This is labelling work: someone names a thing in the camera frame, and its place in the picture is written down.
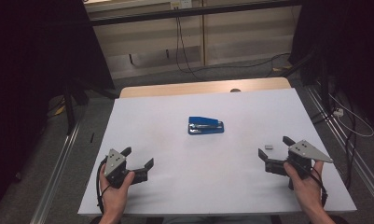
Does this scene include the blue stapler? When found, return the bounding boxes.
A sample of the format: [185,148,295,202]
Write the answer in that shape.
[187,116,225,135]

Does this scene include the white table board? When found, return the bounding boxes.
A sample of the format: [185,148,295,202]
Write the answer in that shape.
[77,88,357,217]

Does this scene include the beige wooden cabinet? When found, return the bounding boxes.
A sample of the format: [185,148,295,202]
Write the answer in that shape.
[83,0,302,80]

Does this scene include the person's left hand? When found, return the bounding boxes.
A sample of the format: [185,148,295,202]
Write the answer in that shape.
[99,164,136,217]

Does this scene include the white wall socket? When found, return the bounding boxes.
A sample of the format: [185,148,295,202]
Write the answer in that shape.
[170,0,193,9]

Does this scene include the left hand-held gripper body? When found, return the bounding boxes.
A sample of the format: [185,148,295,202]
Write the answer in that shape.
[103,147,149,189]

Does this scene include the black floor cable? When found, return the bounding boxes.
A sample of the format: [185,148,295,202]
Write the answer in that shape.
[202,51,292,78]

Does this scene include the aluminium floor rail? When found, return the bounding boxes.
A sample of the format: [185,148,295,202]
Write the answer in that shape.
[30,122,81,224]
[305,85,374,203]

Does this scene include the white cable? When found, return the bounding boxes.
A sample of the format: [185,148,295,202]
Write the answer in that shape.
[328,92,374,138]

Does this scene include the narrow black curtain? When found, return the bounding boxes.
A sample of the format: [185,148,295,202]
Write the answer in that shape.
[288,0,374,132]

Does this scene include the black metal beam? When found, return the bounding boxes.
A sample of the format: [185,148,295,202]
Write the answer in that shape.
[89,0,304,27]

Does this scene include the black hanging cable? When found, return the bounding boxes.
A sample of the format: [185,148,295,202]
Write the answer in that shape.
[174,15,204,82]

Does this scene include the black metal stand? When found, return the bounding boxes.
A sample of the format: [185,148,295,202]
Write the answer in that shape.
[62,77,118,136]
[281,46,336,125]

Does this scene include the yellow floor tape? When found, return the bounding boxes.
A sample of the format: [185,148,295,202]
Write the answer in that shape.
[272,64,293,73]
[52,104,66,117]

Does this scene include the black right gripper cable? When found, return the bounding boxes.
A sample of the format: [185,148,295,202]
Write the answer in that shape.
[309,167,329,208]

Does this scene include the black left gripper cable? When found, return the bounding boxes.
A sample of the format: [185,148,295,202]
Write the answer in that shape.
[95,158,110,216]

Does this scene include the person's grey trousers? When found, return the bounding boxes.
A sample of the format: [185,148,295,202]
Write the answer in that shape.
[162,215,272,224]

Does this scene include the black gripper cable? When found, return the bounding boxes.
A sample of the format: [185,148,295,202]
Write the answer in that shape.
[95,158,110,216]
[309,167,329,208]

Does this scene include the person's right hand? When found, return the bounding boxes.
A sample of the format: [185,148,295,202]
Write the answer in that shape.
[283,161,327,215]

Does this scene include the wide black curtain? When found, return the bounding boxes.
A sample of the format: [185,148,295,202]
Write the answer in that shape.
[0,0,116,218]

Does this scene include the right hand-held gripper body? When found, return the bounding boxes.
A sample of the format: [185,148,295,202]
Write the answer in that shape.
[264,139,334,190]

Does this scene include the black cable bundle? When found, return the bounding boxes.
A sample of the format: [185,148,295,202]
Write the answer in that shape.
[310,90,359,189]

